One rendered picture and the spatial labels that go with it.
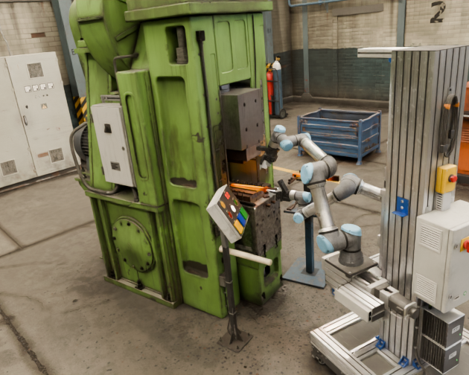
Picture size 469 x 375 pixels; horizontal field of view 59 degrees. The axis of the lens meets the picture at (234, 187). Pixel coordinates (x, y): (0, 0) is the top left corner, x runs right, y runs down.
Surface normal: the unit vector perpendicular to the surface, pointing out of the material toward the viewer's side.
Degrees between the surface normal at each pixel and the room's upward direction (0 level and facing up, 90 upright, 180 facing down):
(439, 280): 90
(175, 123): 89
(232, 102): 90
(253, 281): 90
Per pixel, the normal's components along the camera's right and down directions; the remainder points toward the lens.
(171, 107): -0.58, 0.32
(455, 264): 0.48, 0.27
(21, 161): 0.71, 0.19
